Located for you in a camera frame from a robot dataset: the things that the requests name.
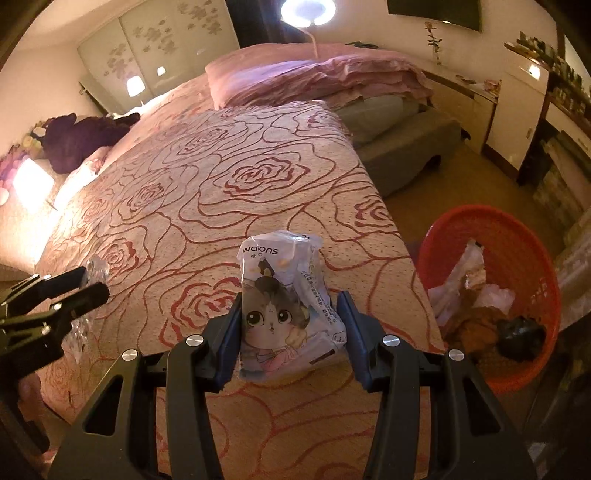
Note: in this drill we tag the silver pill blister pack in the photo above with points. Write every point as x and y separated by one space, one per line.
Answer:
92 294

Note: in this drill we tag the red plastic trash basket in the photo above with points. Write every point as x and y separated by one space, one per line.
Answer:
514 259

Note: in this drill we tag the black crumpled bag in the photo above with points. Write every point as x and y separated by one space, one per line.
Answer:
520 339

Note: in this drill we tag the clear plastic wrapper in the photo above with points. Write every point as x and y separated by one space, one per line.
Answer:
469 273

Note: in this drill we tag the cat print plastic wrapper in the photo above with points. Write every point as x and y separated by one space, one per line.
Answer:
288 322

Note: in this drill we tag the rose pattern bedspread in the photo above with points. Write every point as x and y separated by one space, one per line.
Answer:
168 211

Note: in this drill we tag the brown wrapper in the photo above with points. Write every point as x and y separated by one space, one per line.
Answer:
473 330

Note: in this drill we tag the round ring lamp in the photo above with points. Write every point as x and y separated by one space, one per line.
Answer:
305 15

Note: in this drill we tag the dresser with mirror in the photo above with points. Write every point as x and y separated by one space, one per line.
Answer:
561 137

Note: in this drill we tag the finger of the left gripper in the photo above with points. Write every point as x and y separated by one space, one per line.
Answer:
62 309
26 295

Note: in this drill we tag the grey bed end bench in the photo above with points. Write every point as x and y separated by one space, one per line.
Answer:
396 138

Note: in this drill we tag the white tall cabinet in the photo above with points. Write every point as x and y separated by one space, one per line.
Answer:
519 108

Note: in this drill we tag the white tissue trash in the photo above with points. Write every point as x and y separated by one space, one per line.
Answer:
493 296

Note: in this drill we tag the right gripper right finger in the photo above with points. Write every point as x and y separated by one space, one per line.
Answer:
472 437

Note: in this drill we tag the rose in vase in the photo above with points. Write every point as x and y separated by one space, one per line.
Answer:
434 41

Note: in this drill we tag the white sliding wardrobe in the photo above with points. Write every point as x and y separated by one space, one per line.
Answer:
151 49

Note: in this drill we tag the folded pink quilt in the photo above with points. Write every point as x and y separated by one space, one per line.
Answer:
277 74

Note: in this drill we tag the wall mounted black television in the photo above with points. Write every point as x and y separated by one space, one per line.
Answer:
463 13

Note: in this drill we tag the white low cabinet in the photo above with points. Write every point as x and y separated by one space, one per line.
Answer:
471 106

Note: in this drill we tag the dark purple garment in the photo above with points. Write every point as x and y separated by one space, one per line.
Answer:
68 141

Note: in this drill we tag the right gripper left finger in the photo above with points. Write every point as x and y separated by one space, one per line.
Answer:
114 435

